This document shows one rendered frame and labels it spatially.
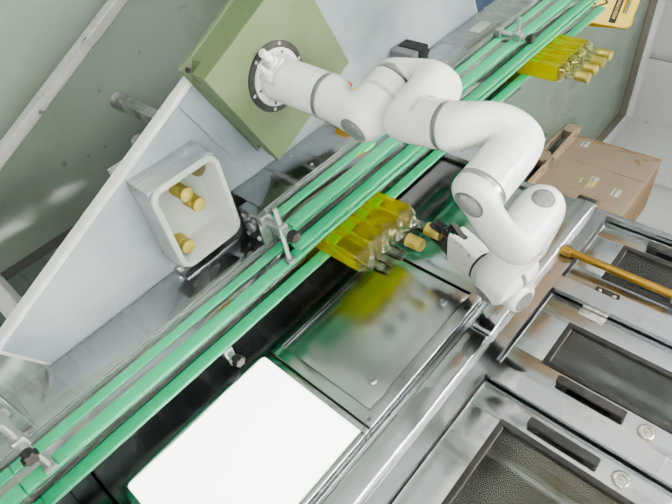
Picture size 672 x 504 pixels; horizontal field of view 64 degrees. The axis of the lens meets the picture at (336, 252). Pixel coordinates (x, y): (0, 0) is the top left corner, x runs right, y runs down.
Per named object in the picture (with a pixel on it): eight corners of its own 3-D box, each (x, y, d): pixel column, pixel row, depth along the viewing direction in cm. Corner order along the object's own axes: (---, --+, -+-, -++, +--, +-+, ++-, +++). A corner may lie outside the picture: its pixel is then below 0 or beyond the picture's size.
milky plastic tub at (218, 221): (164, 256, 126) (186, 272, 122) (125, 181, 111) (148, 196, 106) (221, 214, 134) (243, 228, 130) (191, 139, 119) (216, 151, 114)
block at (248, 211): (245, 236, 135) (264, 247, 132) (235, 208, 129) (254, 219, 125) (256, 228, 137) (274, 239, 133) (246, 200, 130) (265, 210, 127)
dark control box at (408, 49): (390, 74, 163) (413, 81, 159) (388, 49, 158) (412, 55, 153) (406, 62, 167) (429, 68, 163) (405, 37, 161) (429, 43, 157)
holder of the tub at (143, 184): (172, 270, 131) (191, 284, 126) (125, 181, 111) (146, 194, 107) (225, 229, 138) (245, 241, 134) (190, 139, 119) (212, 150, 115)
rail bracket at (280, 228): (266, 252, 133) (301, 274, 126) (249, 201, 121) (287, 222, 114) (274, 245, 134) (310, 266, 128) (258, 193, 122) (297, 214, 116)
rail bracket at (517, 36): (491, 38, 175) (529, 46, 167) (493, 15, 170) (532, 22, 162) (498, 33, 177) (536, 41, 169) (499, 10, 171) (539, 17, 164)
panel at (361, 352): (122, 492, 115) (221, 614, 97) (116, 486, 113) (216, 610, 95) (383, 245, 156) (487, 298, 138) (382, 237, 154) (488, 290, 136)
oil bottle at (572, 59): (513, 63, 194) (591, 82, 179) (515, 48, 190) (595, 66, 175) (521, 57, 196) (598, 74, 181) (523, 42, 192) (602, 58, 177)
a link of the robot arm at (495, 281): (528, 206, 101) (509, 254, 120) (476, 245, 99) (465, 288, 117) (562, 236, 97) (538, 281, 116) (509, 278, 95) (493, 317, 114)
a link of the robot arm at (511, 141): (413, 132, 85) (490, 147, 75) (463, 78, 89) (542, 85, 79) (440, 192, 94) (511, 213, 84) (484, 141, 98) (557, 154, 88)
